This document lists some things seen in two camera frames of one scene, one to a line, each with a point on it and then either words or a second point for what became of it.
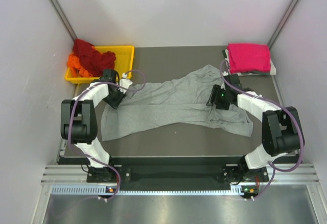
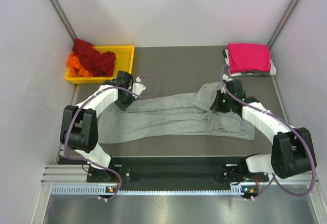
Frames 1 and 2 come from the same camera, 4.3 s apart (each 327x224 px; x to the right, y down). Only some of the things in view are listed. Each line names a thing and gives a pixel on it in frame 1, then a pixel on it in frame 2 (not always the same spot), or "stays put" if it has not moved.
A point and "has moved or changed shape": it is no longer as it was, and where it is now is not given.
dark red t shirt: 92,60 stays put
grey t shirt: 149,106 has moved or changed shape
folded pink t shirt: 244,57 stays put
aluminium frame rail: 64,175 stays put
